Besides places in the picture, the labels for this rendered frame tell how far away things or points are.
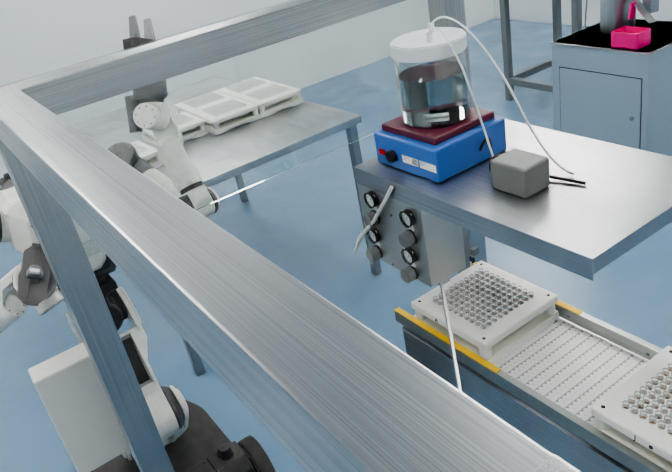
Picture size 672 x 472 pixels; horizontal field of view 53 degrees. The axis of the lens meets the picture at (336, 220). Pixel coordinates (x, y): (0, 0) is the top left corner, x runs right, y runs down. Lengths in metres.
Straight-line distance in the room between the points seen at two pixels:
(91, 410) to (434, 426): 1.25
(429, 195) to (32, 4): 4.89
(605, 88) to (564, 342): 2.54
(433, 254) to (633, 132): 2.67
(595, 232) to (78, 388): 1.02
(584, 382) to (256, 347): 1.21
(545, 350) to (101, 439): 0.98
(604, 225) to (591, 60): 2.88
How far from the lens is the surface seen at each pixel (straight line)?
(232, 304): 0.41
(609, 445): 1.37
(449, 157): 1.36
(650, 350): 1.58
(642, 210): 1.23
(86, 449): 1.56
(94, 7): 6.01
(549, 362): 1.58
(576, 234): 1.16
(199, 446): 2.52
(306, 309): 0.38
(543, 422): 1.47
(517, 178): 1.26
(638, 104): 3.92
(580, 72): 4.08
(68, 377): 1.46
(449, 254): 1.46
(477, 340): 1.53
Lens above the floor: 1.84
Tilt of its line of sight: 27 degrees down
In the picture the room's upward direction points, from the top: 11 degrees counter-clockwise
